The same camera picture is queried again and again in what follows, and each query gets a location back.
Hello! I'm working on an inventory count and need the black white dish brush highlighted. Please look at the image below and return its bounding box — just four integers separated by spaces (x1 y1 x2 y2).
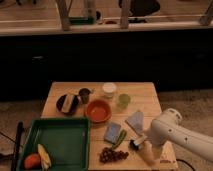
129 135 147 151

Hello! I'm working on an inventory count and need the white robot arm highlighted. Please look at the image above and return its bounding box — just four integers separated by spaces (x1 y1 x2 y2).
145 108 213 163

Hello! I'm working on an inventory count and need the red bowl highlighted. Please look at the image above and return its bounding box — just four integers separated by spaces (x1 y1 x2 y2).
84 99 112 123

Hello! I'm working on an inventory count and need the white round container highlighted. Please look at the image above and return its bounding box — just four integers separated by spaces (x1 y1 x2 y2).
102 82 117 98

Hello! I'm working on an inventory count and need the green plastic cup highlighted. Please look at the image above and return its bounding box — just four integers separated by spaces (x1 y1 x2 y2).
117 94 131 109

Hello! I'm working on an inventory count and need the dark metal cup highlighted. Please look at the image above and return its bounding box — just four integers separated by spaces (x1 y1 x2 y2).
79 88 91 104

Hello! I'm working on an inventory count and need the wooden cutting board table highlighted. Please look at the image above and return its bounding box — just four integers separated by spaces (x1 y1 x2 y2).
41 82 178 171

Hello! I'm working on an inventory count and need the tan sponge block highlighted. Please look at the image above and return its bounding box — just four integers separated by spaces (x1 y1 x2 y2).
61 93 74 113

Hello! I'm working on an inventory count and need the grey triangular cloth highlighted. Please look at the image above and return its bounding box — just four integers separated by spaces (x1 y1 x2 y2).
125 111 144 135

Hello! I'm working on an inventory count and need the blue sponge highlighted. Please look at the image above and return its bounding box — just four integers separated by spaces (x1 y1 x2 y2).
104 122 121 144

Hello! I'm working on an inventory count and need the green pepper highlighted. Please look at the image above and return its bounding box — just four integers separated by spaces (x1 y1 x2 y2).
111 130 127 150

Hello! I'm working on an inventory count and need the dark grape bunch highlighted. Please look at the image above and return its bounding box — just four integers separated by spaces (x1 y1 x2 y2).
99 148 129 163

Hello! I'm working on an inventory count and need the green plastic tray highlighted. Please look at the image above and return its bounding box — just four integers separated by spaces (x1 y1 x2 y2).
17 118 90 171

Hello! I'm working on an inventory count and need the black bar beside tray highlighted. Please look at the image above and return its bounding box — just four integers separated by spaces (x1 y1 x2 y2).
10 122 23 171

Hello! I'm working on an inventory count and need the orange tomato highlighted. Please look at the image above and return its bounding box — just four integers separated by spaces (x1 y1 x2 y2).
24 153 41 169

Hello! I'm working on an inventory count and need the black floor cable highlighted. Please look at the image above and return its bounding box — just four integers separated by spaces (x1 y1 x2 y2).
175 158 198 171

